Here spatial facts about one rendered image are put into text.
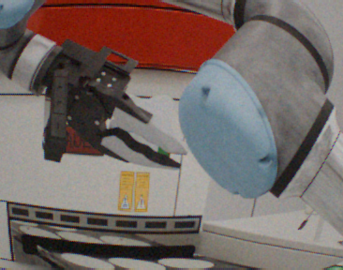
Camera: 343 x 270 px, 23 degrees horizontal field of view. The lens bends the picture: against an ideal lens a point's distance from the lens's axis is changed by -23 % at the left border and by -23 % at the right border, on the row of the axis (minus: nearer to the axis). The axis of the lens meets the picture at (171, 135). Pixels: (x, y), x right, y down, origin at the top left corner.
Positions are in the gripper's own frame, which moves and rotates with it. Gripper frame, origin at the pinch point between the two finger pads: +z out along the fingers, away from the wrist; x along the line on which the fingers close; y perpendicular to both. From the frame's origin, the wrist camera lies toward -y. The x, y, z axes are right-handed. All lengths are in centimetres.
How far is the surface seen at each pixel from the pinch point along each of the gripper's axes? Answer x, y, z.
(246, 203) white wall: 210, 174, 26
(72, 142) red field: 37.9, 24.3, -16.3
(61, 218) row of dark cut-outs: 47, 14, -13
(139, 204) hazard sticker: 48, 28, -2
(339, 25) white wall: 165, 273, 37
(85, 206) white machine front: 46, 20, -10
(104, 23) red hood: 20.7, 35.1, -21.5
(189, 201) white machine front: 50, 36, 5
